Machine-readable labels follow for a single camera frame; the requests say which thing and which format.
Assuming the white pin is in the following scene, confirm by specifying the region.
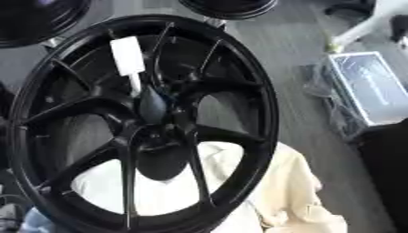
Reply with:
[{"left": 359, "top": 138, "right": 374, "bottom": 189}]
[{"left": 108, "top": 35, "right": 148, "bottom": 97}]

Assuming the black round wheel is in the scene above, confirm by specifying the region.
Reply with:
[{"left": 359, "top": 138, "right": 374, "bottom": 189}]
[
  {"left": 177, "top": 0, "right": 281, "bottom": 21},
  {"left": 0, "top": 0, "right": 95, "bottom": 49}
]

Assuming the black spoked wheel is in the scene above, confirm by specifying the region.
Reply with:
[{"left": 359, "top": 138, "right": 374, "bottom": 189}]
[{"left": 5, "top": 14, "right": 282, "bottom": 233}]

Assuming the person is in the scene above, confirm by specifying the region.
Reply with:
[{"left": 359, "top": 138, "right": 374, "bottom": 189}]
[{"left": 19, "top": 140, "right": 350, "bottom": 233}]

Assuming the grey flat box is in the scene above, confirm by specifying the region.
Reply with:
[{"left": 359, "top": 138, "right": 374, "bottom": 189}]
[{"left": 323, "top": 51, "right": 408, "bottom": 127}]

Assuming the black office chair base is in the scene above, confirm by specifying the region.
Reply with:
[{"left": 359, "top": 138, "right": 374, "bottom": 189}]
[{"left": 323, "top": 0, "right": 378, "bottom": 16}]

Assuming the white stand leg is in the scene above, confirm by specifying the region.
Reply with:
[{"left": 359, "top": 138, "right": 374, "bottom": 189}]
[{"left": 325, "top": 0, "right": 408, "bottom": 53}]

